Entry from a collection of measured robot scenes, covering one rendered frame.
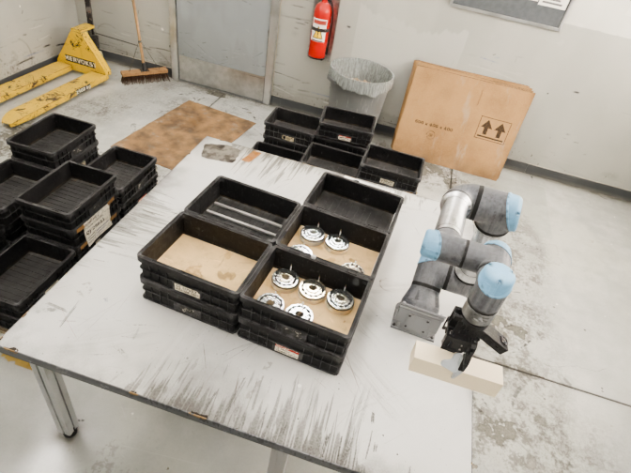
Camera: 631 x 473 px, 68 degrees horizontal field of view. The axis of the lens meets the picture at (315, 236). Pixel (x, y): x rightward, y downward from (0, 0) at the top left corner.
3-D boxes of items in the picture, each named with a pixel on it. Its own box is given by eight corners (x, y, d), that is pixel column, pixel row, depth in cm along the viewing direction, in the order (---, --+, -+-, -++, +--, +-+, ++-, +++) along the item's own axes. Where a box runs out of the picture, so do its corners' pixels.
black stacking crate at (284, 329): (365, 301, 179) (372, 281, 171) (343, 360, 156) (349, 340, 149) (271, 266, 185) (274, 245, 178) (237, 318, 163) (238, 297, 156)
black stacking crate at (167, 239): (270, 266, 185) (273, 244, 178) (236, 318, 163) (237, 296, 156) (182, 233, 192) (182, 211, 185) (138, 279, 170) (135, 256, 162)
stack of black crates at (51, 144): (67, 173, 318) (53, 112, 289) (107, 184, 314) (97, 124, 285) (23, 205, 287) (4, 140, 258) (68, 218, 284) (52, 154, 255)
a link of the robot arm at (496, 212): (446, 272, 192) (482, 176, 149) (483, 283, 188) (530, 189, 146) (439, 295, 185) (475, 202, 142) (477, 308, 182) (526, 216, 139)
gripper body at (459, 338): (440, 328, 126) (455, 298, 118) (472, 338, 125) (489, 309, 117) (438, 350, 120) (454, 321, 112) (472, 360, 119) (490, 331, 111)
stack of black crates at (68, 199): (82, 222, 283) (68, 159, 254) (127, 236, 280) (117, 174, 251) (34, 265, 252) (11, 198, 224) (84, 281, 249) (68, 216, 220)
